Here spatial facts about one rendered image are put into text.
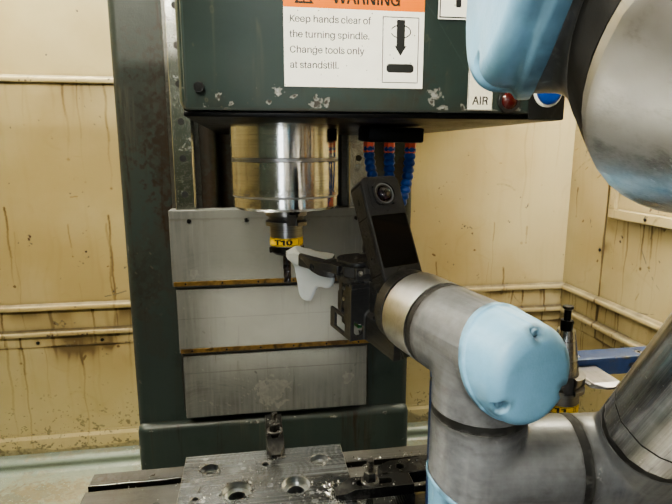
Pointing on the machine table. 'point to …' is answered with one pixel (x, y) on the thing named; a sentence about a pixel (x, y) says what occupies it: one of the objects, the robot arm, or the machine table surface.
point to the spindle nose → (284, 166)
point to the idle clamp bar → (406, 467)
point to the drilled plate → (296, 464)
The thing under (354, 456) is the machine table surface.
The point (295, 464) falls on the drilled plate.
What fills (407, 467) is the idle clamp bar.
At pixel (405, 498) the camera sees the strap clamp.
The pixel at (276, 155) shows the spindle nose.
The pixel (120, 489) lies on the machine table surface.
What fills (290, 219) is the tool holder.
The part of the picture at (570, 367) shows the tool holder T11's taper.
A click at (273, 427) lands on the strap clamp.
